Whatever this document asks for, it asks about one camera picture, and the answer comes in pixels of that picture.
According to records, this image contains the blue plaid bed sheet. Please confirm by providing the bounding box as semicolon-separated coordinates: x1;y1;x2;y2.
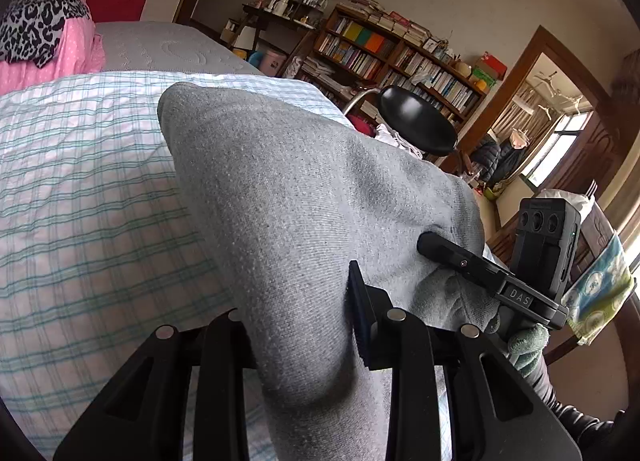
0;70;351;461

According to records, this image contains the wooden door frame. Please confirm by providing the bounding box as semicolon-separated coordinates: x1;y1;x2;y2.
457;25;623;192

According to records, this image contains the person's right hand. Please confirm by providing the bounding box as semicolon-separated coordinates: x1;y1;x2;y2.
505;323;550;377

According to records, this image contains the wooden bookshelf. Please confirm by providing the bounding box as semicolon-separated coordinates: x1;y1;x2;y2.
282;0;507;142

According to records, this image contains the grey sweatshirt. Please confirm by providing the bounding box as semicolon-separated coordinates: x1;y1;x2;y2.
157;81;501;461

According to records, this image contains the pink storage bin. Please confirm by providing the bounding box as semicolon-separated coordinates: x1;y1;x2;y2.
256;44;290;77

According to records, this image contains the leopard print cloth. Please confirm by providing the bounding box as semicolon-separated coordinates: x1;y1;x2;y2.
0;0;94;67

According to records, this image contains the black round stool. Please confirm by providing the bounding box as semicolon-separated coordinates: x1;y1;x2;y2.
342;85;459;159

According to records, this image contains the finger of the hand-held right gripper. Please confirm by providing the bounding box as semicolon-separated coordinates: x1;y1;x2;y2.
416;231;516;300

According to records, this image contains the pink blanket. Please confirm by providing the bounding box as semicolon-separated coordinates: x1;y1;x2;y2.
0;0;107;97

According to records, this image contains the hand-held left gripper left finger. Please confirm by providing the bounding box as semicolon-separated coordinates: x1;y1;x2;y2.
52;308;258;461

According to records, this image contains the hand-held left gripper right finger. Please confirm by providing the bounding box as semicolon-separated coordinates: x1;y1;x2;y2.
347;260;583;461

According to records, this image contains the green printed towel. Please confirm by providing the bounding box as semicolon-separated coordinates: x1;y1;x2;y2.
560;235;637;347

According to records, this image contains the person's right forearm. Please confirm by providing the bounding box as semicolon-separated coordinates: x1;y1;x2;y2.
522;355;617;461

